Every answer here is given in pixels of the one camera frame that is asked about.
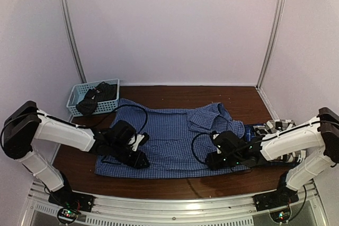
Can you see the aluminium frame post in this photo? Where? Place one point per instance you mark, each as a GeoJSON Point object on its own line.
{"type": "Point", "coordinates": [279, 8]}
{"type": "Point", "coordinates": [72, 41]}

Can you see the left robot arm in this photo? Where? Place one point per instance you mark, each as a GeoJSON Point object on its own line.
{"type": "Point", "coordinates": [29, 123]}

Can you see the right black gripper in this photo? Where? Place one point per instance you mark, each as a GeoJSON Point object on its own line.
{"type": "Point", "coordinates": [214, 163]}

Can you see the black white plaid shirt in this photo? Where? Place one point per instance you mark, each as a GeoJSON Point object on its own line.
{"type": "Point", "coordinates": [273, 126]}

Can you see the left aluminium frame post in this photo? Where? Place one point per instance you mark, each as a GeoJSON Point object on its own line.
{"type": "Point", "coordinates": [72, 41]}

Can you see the blue plaid folded shirt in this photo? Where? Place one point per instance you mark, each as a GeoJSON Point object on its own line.
{"type": "Point", "coordinates": [285, 160]}

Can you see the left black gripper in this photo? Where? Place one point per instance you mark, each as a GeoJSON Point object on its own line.
{"type": "Point", "coordinates": [137, 160]}

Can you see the blue small-check shirt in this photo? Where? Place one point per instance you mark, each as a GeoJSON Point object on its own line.
{"type": "Point", "coordinates": [178, 141]}

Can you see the right aluminium frame post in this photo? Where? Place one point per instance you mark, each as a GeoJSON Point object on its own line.
{"type": "Point", "coordinates": [279, 8]}

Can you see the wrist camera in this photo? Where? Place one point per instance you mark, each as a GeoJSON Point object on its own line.
{"type": "Point", "coordinates": [138, 140]}
{"type": "Point", "coordinates": [217, 140]}

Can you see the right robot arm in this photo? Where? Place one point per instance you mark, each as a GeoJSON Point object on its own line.
{"type": "Point", "coordinates": [320, 132]}

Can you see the front aluminium rail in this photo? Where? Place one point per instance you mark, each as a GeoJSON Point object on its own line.
{"type": "Point", "coordinates": [232, 210]}

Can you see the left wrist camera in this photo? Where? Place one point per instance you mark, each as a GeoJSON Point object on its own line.
{"type": "Point", "coordinates": [138, 140]}

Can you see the black garment in basket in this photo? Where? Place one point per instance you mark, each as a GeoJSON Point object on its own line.
{"type": "Point", "coordinates": [101, 93]}

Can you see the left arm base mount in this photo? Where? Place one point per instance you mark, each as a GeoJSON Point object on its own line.
{"type": "Point", "coordinates": [71, 203]}

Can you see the light blue plastic basket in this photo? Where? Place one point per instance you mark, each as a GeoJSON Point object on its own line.
{"type": "Point", "coordinates": [78, 92]}

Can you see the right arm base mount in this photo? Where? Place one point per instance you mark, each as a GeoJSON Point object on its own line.
{"type": "Point", "coordinates": [278, 201]}

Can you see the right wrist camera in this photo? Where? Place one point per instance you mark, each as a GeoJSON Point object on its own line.
{"type": "Point", "coordinates": [217, 140]}

